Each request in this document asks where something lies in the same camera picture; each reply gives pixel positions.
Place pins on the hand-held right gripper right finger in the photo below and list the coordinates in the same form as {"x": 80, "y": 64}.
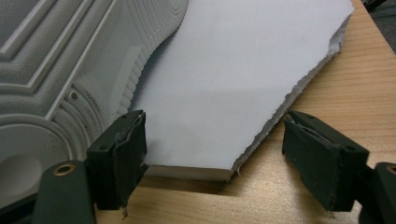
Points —
{"x": 323, "y": 168}

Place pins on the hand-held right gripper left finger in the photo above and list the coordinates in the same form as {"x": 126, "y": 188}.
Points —
{"x": 124, "y": 161}

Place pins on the white sneaker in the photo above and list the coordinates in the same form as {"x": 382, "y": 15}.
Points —
{"x": 62, "y": 62}

